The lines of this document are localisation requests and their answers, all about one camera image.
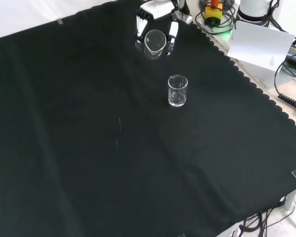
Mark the tall clear glass beaker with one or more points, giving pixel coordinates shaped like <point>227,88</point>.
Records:
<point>177,90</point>

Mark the yellow stop button box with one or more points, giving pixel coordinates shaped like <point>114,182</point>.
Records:
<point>213,15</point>

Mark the small clear glass beaker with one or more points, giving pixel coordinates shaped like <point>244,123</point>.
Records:
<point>155,42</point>

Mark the clear glass rod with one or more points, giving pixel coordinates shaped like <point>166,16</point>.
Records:
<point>118,133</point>

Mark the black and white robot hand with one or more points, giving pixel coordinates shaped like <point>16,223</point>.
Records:
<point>155,11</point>

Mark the black bench cloth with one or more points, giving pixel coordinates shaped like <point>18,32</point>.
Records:
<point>113,138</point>

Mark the pale white board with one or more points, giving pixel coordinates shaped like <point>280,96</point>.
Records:
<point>260,48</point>

